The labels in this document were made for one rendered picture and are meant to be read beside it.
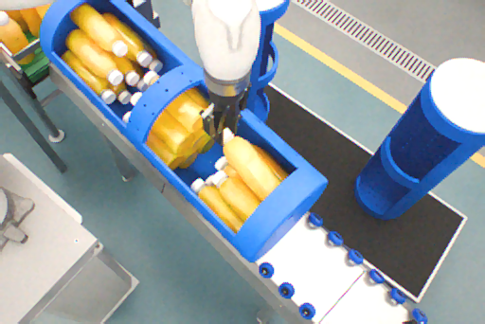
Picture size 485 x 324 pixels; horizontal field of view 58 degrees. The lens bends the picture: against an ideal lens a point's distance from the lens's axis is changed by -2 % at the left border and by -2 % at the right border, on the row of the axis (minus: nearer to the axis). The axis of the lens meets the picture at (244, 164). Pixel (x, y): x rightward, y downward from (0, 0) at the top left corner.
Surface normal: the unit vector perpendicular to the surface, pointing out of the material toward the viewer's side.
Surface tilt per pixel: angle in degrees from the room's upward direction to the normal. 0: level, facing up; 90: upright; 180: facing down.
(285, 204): 8
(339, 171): 0
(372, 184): 0
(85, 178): 0
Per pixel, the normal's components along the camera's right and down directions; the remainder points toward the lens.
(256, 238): -0.53, 0.26
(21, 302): 0.05, -0.42
